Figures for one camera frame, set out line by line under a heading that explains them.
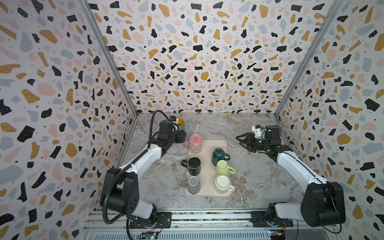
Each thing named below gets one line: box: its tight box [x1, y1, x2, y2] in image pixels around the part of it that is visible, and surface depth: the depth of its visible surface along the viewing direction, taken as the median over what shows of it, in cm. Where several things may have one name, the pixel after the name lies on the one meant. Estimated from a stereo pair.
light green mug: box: [216, 159, 237, 177], surface depth 84 cm
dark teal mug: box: [211, 147, 231, 166], surface depth 89 cm
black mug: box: [181, 156, 202, 176], surface depth 87 cm
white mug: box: [215, 174, 236, 194], surface depth 81 cm
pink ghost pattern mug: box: [183, 133, 204, 155], surface depth 94 cm
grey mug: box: [184, 175, 200, 195], surface depth 80 cm
